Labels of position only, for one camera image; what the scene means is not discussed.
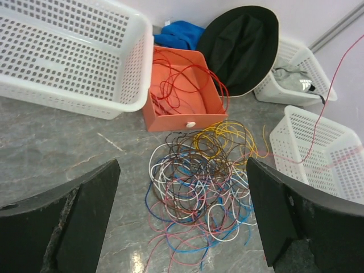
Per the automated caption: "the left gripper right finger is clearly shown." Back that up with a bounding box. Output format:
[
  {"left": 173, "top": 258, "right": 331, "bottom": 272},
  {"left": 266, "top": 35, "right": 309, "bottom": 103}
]
[{"left": 247, "top": 158, "right": 363, "bottom": 272}]

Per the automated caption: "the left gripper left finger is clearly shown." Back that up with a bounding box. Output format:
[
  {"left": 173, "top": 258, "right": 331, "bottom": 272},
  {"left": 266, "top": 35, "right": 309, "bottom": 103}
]
[{"left": 1, "top": 159, "right": 121, "bottom": 272}]

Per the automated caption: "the pink wire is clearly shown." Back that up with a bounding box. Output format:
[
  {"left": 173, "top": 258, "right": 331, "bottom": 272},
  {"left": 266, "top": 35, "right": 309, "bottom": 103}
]
[{"left": 264, "top": 34, "right": 364, "bottom": 166}]

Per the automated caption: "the near right white basket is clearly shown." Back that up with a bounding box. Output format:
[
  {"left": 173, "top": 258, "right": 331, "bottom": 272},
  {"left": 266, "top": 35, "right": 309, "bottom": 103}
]
[{"left": 270, "top": 106, "right": 363, "bottom": 204}]

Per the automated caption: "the far right white basket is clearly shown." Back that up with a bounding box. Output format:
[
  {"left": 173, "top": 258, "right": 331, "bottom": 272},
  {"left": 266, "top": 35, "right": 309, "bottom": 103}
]
[{"left": 254, "top": 38, "right": 337, "bottom": 106}]

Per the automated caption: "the grey adidas garment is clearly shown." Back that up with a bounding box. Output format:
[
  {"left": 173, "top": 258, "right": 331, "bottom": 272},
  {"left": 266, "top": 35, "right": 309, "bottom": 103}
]
[{"left": 272, "top": 57, "right": 325, "bottom": 104}]

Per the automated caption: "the left white plastic basket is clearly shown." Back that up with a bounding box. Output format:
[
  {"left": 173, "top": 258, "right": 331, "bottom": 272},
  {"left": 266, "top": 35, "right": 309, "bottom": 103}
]
[{"left": 1, "top": 0, "right": 154, "bottom": 119}]

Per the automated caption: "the orange square box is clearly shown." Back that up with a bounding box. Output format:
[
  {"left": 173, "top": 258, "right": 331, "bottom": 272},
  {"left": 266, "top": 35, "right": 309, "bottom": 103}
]
[{"left": 142, "top": 46, "right": 229, "bottom": 132}]

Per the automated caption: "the black bucket hat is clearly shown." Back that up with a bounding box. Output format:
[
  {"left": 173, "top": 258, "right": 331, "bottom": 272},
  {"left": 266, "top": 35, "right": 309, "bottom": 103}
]
[{"left": 196, "top": 5, "right": 279, "bottom": 97}]

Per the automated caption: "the bright blue cloth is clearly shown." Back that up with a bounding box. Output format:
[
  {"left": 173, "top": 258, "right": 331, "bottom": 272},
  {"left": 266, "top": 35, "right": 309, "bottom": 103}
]
[{"left": 154, "top": 20, "right": 205, "bottom": 51}]

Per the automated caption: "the tangled multicolour wire pile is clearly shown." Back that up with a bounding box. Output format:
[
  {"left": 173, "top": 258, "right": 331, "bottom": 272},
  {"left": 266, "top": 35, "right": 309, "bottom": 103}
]
[{"left": 142, "top": 130, "right": 258, "bottom": 273}]

